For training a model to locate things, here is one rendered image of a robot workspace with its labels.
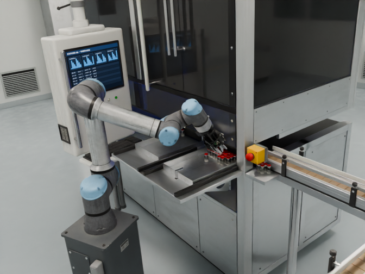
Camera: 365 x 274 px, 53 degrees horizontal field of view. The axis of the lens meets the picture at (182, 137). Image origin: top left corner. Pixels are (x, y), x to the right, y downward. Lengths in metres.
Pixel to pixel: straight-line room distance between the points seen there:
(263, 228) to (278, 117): 0.67
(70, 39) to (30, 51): 4.70
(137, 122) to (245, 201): 0.83
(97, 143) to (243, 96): 0.71
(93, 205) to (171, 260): 1.19
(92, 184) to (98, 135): 0.22
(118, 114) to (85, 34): 1.00
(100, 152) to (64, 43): 0.83
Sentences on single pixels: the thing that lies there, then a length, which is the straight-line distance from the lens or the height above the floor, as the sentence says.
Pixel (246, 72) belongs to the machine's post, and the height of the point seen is 1.40.
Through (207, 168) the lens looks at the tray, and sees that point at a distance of 1.95.
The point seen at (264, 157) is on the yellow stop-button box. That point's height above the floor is 0.98.
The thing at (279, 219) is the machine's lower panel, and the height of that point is 0.45.
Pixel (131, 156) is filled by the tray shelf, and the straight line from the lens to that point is 2.16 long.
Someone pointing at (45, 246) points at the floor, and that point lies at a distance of 3.12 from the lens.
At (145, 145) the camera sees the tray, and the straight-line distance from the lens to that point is 2.28.
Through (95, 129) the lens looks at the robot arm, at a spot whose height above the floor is 1.23.
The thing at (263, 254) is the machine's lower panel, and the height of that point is 0.26.
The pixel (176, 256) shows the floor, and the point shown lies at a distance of 2.75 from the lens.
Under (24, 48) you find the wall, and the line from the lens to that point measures 6.97.
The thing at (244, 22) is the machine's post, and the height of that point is 1.62.
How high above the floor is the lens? 1.79
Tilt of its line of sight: 23 degrees down
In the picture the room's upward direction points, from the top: 4 degrees counter-clockwise
